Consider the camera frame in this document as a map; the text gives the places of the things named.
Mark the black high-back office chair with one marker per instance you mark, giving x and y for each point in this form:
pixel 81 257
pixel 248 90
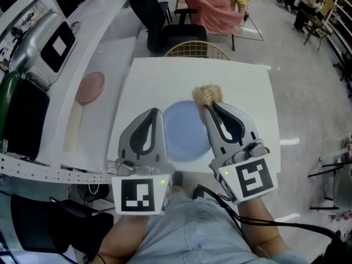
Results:
pixel 176 34

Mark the black swivel chair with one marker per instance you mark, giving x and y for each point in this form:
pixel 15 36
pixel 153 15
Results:
pixel 343 67

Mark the pink plate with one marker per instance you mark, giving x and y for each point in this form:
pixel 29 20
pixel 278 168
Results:
pixel 90 87

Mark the person's left shoe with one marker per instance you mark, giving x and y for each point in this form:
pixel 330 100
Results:
pixel 177 180

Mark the black device pack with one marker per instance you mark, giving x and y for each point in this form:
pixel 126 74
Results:
pixel 338 249

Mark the person's shoe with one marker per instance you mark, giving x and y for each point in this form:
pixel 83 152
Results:
pixel 177 180
pixel 198 192

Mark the grey chair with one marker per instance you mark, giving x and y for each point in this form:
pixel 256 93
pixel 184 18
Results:
pixel 343 186

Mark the blue big plate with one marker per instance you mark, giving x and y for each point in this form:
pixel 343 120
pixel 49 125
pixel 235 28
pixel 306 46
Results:
pixel 184 131

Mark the person's right shoe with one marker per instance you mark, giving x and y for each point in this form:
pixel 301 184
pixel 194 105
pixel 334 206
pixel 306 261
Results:
pixel 198 192

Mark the tan scrubbing sponge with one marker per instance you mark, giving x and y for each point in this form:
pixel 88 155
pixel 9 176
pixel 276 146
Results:
pixel 206 93

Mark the white metal shelf rack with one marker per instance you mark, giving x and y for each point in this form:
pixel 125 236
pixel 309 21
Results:
pixel 55 172

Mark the dark green storage box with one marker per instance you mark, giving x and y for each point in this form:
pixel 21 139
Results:
pixel 24 120

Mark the black mesh office chair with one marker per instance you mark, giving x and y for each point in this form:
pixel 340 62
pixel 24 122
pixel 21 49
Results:
pixel 35 224

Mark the cream perforated basket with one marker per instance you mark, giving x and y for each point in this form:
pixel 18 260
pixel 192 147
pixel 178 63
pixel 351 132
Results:
pixel 72 131

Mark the white shelf unit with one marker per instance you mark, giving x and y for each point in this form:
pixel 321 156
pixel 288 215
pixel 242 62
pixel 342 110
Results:
pixel 342 18

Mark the white side table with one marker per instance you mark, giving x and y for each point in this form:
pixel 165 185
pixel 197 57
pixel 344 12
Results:
pixel 115 51

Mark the pink armchair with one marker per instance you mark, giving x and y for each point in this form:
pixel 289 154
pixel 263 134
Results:
pixel 214 12

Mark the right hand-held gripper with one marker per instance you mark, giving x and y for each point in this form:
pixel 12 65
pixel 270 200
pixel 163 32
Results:
pixel 253 180

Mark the olive chair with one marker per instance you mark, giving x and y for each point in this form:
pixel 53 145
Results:
pixel 316 26

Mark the silver appliance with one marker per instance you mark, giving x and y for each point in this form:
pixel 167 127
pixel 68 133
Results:
pixel 35 37

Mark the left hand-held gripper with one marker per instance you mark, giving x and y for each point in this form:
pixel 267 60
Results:
pixel 137 194

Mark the person's left forearm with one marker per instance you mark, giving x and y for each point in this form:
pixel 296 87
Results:
pixel 123 238

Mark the person's right forearm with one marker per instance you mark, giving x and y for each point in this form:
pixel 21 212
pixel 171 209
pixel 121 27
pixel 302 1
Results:
pixel 255 210

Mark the person's light blue shirt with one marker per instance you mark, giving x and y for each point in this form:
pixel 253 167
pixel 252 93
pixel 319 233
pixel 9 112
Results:
pixel 192 230

